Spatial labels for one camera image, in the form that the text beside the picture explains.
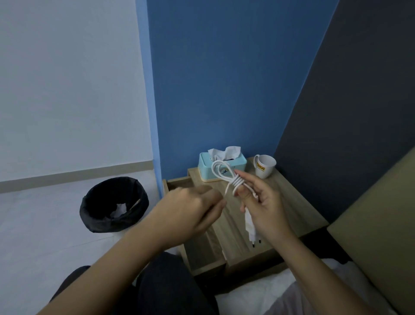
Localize person's right hand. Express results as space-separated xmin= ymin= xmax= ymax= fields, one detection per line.
xmin=233 ymin=169 xmax=294 ymax=244

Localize person's left hand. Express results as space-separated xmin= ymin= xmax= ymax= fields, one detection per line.
xmin=152 ymin=186 xmax=227 ymax=250

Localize white charger cable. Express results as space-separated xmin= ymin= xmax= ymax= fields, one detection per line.
xmin=211 ymin=159 xmax=260 ymax=200

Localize white charger adapter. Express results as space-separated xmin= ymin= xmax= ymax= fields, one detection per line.
xmin=244 ymin=208 xmax=262 ymax=248

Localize person's left forearm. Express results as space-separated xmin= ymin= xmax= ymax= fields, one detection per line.
xmin=36 ymin=224 xmax=173 ymax=315

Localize person's right forearm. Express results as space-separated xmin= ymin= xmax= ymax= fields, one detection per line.
xmin=268 ymin=227 xmax=382 ymax=315

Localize white mug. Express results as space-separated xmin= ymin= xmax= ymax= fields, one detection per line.
xmin=253 ymin=154 xmax=277 ymax=180

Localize wooden nightstand drawer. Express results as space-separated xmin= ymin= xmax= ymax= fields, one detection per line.
xmin=162 ymin=177 xmax=228 ymax=277

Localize white tissue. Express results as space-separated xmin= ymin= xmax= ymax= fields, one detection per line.
xmin=207 ymin=146 xmax=242 ymax=162

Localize light blue tissue box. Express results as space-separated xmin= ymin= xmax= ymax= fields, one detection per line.
xmin=198 ymin=151 xmax=248 ymax=182

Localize wooden nightstand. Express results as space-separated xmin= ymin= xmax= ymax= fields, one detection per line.
xmin=162 ymin=157 xmax=330 ymax=280

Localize person's dark trousers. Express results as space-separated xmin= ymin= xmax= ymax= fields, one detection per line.
xmin=49 ymin=251 xmax=220 ymax=315

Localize white bed sheet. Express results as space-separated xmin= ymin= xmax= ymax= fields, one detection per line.
xmin=215 ymin=258 xmax=400 ymax=315

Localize crumpled white paper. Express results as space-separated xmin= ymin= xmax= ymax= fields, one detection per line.
xmin=112 ymin=202 xmax=128 ymax=219

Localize grey cloth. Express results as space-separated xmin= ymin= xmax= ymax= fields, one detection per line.
xmin=264 ymin=281 xmax=312 ymax=315

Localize black trash bin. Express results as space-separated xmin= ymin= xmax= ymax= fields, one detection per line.
xmin=79 ymin=176 xmax=150 ymax=234

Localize beige padded headboard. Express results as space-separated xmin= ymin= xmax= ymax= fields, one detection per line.
xmin=326 ymin=156 xmax=415 ymax=315

